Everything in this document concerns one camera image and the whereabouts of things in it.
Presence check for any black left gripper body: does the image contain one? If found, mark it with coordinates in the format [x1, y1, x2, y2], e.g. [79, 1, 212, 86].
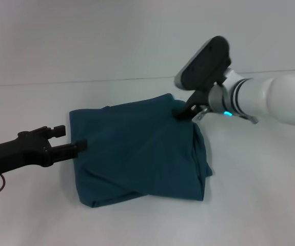
[0, 126, 55, 179]

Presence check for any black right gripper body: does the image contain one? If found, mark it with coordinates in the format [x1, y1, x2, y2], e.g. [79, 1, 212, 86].
[172, 89, 212, 121]

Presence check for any teal T-shirt with FREE print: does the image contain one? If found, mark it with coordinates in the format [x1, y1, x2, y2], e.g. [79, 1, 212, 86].
[68, 93, 214, 209]

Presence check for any black cable with silver plug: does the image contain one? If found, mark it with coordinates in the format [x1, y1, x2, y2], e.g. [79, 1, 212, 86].
[191, 105, 211, 121]

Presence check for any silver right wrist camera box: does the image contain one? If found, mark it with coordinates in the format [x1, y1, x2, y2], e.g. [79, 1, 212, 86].
[173, 35, 233, 92]

